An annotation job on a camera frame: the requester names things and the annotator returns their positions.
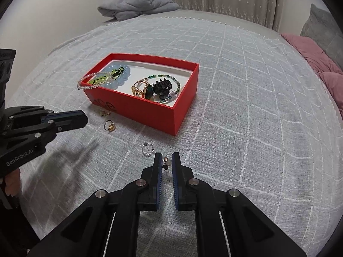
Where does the black hair claw clip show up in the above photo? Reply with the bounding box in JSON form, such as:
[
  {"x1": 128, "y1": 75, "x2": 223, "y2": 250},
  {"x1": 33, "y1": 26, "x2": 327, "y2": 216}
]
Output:
[{"x1": 152, "y1": 78, "x2": 172, "y2": 99}]

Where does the small black hair tie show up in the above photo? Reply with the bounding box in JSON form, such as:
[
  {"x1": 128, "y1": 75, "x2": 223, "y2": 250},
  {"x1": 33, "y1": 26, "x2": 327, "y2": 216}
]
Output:
[{"x1": 110, "y1": 66, "x2": 128, "y2": 79}]

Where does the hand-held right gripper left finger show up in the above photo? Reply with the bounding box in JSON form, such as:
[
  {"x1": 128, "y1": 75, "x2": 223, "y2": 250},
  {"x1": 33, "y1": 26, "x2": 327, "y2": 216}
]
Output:
[{"x1": 28, "y1": 152, "x2": 163, "y2": 257}]

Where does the clear bead bracelet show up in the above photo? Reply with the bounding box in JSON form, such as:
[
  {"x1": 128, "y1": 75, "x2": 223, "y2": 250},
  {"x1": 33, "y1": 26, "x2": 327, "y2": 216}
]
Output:
[{"x1": 78, "y1": 72, "x2": 108, "y2": 90}]

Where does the gold ring with green stone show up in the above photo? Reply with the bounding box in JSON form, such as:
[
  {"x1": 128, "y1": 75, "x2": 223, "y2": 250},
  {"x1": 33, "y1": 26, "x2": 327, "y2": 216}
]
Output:
[{"x1": 131, "y1": 79, "x2": 154, "y2": 100}]

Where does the grey folded blanket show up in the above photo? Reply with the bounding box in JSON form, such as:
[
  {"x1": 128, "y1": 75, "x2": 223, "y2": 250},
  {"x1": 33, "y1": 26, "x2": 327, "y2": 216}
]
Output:
[{"x1": 98, "y1": 0, "x2": 181, "y2": 21}]

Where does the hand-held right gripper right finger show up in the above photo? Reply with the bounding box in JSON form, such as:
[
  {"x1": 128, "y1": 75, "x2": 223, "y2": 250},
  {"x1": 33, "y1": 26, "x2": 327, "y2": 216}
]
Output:
[{"x1": 171, "y1": 152, "x2": 306, "y2": 257}]

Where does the red cardboard box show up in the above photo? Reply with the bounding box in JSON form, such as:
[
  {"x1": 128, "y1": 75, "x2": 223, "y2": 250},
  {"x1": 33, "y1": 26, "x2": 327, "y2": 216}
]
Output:
[{"x1": 80, "y1": 53, "x2": 200, "y2": 136}]

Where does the silver bead ring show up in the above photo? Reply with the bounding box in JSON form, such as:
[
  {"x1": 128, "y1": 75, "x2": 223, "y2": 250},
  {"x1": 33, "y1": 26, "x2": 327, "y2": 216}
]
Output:
[{"x1": 142, "y1": 142, "x2": 154, "y2": 157}]

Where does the thin green beaded bracelet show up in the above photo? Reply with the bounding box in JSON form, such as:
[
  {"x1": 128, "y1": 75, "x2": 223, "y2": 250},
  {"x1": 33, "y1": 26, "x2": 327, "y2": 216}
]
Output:
[{"x1": 145, "y1": 73, "x2": 181, "y2": 104}]

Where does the blue bead bracelet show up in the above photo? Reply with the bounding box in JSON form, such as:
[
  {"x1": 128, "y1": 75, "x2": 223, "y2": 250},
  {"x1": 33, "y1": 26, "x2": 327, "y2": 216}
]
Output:
[{"x1": 103, "y1": 63, "x2": 132, "y2": 90}]

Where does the person's left hand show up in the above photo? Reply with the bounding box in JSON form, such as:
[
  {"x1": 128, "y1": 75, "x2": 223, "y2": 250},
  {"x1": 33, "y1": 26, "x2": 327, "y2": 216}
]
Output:
[{"x1": 5, "y1": 169, "x2": 22, "y2": 201}]

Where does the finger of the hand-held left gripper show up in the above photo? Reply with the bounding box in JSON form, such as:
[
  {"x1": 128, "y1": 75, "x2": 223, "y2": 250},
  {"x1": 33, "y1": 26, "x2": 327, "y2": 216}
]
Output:
[
  {"x1": 7, "y1": 106, "x2": 87, "y2": 134},
  {"x1": 0, "y1": 118, "x2": 88, "y2": 156}
]

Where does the grey quilted pillow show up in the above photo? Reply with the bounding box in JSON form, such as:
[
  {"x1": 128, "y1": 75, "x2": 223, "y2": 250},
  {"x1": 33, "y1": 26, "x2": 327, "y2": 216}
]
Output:
[{"x1": 300, "y1": 4, "x2": 343, "y2": 67}]

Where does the green bead bracelet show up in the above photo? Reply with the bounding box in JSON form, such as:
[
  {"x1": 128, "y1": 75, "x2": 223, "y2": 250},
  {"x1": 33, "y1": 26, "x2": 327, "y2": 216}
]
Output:
[{"x1": 90, "y1": 71, "x2": 114, "y2": 86}]

